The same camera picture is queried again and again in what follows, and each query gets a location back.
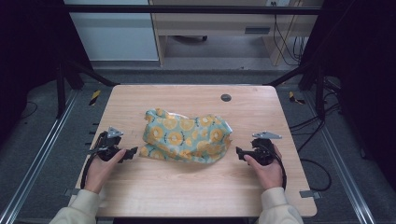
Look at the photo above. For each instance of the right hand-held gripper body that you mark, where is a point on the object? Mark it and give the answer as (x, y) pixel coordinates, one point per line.
(263, 150)

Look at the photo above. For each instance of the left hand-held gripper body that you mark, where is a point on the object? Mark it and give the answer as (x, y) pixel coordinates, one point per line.
(107, 145)

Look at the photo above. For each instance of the teal cloth with yellow print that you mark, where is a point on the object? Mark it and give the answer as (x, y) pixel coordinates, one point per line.
(186, 135)

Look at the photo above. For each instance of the person's right hand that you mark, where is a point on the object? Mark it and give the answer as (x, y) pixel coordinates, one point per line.
(269, 174)

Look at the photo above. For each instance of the person's left hand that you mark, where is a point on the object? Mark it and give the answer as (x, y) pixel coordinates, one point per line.
(99, 171)

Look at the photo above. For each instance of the yellow black tape strip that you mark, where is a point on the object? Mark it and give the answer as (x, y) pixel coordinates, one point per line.
(95, 97)
(294, 98)

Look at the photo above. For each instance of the grey round table grommet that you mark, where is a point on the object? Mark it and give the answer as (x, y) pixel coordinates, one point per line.
(226, 97)

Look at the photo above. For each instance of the white cabinet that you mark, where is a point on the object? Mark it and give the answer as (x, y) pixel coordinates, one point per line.
(118, 37)

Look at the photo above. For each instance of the black curtain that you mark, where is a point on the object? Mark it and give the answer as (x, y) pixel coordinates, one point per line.
(367, 77)
(31, 46)

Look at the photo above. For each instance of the light wooden desk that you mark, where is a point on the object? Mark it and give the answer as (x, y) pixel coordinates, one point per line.
(218, 26)

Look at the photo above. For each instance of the grey table edge bracket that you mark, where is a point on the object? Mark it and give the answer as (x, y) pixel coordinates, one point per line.
(72, 192)
(310, 194)

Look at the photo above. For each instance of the aluminium floor rail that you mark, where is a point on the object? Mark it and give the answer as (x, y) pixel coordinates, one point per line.
(40, 149)
(342, 161)

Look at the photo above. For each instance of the black metal frame stand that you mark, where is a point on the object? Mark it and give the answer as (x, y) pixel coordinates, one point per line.
(61, 90)
(319, 93)

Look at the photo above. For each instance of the black horizontal frame bar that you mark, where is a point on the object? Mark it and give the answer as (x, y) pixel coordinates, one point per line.
(186, 9)

